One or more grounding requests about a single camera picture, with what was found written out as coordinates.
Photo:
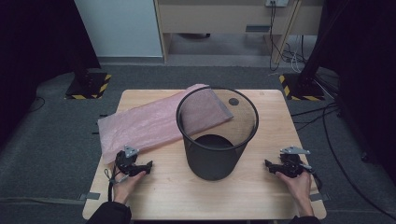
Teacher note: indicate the light wooden desk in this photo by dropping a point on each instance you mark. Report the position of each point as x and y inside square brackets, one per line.
[218, 18]

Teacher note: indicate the black striped stand base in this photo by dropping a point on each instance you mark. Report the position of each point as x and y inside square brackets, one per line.
[303, 91]
[87, 87]

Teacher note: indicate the black metal stand pole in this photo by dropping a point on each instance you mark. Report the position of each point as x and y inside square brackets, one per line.
[314, 56]

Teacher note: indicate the person's right hand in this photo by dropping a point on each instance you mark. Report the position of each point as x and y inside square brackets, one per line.
[300, 186]

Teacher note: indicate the grey tape strip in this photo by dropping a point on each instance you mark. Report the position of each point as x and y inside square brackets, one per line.
[90, 196]
[319, 197]

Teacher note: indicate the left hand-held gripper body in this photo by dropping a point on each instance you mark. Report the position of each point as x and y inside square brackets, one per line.
[126, 163]

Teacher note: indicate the grey power strip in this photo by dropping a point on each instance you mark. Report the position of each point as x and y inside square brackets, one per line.
[277, 2]

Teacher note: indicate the person's left hand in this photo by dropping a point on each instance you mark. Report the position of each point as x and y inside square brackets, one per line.
[123, 189]

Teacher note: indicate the black curtain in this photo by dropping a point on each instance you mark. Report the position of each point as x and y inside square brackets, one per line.
[31, 46]
[367, 62]

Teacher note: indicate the pink plastic bag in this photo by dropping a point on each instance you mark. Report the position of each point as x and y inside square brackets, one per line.
[146, 124]

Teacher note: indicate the black round sticker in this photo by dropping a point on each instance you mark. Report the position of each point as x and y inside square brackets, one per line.
[233, 101]

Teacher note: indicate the black floor tape marks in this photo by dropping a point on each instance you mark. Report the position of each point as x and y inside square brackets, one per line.
[96, 133]

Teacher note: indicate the black mesh waste bin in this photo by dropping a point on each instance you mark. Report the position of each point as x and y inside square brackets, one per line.
[211, 161]

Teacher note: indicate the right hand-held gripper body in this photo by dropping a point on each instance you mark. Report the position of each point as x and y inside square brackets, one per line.
[291, 166]

